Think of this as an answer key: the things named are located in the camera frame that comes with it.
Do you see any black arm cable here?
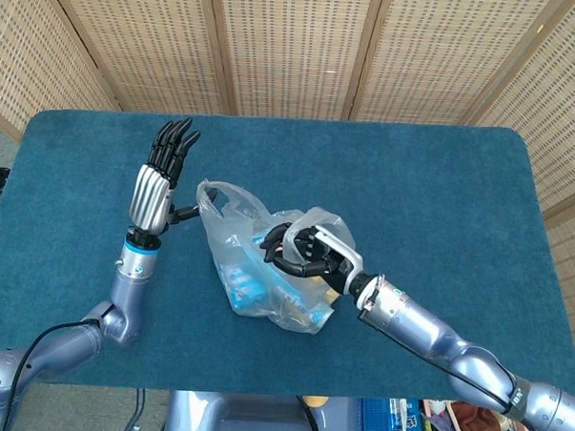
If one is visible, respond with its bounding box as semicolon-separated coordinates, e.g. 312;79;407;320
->
0;314;104;431
354;275;527;414

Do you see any clear plastic bag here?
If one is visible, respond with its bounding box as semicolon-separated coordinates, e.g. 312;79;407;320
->
190;176;359;335

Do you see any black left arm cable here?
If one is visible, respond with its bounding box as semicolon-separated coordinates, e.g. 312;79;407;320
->
0;314;104;431

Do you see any blue plastic basket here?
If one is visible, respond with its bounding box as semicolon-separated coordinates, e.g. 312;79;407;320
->
359;397;426;431

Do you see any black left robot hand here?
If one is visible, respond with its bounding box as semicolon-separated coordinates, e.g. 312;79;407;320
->
127;114;210;237

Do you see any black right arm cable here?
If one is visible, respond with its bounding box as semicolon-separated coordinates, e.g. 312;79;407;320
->
354;275;527;414

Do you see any light blue carton box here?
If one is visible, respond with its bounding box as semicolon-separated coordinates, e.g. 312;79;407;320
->
216;231;288;318

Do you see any black floor cable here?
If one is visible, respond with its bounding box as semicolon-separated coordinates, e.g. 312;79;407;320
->
119;387;148;431

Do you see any blue-grey robot torso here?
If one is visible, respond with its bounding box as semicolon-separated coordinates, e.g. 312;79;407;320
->
162;389;362;431

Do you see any blue box with barcode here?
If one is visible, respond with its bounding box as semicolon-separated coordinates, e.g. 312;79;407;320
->
277;291;337;331

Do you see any yellow packet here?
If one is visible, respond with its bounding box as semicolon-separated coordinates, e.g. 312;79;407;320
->
311;273;343;308

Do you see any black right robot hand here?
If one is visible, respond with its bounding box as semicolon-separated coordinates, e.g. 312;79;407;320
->
257;220;367;296

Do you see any woven rattan folding screen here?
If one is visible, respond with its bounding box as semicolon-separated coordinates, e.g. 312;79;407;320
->
0;0;575;354

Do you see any brown cloth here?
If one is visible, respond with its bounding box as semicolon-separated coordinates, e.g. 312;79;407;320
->
442;401;505;431

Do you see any blue carpet table cover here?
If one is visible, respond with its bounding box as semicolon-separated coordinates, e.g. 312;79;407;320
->
0;105;575;409

